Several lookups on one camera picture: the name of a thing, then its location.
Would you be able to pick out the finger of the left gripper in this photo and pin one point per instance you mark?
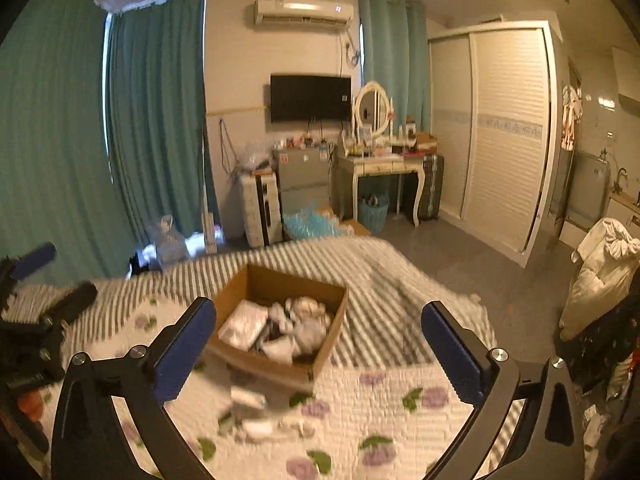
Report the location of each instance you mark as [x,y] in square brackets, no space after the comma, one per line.
[26,265]
[68,309]

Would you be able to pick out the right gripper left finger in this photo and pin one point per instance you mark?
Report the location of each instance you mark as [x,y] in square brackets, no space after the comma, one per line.
[88,441]

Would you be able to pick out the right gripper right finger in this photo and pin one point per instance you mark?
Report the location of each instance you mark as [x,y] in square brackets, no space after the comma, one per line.
[547,440]

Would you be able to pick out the white packaged tissue pack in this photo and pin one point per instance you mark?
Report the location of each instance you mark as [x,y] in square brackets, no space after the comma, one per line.
[244,325]

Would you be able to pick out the white blue sock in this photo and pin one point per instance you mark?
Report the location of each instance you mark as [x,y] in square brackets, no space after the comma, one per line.
[249,420]

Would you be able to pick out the brown cardboard box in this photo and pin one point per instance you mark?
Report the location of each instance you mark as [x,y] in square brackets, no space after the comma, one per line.
[265,287]

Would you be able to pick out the white cloth items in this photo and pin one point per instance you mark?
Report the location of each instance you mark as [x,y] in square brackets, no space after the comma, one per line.
[295,329]

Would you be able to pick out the person left hand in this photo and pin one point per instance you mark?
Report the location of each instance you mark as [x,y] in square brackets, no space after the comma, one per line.
[32,405]

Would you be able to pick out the clear water jug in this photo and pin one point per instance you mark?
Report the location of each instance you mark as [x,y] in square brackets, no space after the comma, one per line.
[169,243]

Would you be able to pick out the white floral quilt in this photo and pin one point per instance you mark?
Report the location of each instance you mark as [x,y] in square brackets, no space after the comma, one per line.
[372,424]

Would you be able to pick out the large blue window curtain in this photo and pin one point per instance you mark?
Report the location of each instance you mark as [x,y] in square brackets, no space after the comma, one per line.
[102,122]

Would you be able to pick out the white stuffed laundry bag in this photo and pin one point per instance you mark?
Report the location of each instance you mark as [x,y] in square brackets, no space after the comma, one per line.
[608,258]

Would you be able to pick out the grey checked bed sheet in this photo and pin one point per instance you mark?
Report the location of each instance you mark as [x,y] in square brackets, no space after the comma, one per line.
[386,296]

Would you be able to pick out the white suitcase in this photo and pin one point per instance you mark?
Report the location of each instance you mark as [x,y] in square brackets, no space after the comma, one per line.
[261,209]

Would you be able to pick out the blue plastic bags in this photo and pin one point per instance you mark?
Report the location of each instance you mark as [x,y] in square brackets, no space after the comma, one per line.
[311,222]

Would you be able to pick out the small silver fridge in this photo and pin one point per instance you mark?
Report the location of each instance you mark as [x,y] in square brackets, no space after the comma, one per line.
[303,177]

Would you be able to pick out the grey washing machine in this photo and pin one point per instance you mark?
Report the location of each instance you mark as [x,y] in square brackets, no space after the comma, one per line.
[590,186]

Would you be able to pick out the dark suitcase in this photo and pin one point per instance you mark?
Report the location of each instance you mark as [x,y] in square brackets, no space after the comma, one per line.
[433,166]

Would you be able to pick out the blue waste basket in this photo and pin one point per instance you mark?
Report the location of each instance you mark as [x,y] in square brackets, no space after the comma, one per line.
[372,212]

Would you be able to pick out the white dressing table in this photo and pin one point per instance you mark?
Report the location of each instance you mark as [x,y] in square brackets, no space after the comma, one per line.
[350,170]

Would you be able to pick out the hanging patterned cloth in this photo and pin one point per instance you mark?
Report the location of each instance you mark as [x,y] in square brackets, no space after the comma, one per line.
[571,117]

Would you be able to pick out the white air conditioner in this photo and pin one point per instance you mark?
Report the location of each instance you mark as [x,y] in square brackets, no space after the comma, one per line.
[299,12]

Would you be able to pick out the oval vanity mirror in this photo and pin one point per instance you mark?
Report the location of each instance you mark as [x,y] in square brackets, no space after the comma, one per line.
[372,112]

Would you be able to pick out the white sliding wardrobe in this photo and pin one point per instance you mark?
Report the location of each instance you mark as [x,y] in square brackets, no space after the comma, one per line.
[495,113]

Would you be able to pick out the white upper cabinets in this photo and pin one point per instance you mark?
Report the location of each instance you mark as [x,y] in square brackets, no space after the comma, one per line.
[627,69]

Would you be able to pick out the narrow blue curtain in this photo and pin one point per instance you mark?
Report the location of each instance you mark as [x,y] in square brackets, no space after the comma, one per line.
[395,54]

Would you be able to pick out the black wall television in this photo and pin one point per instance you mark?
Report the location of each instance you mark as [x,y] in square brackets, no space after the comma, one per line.
[310,98]

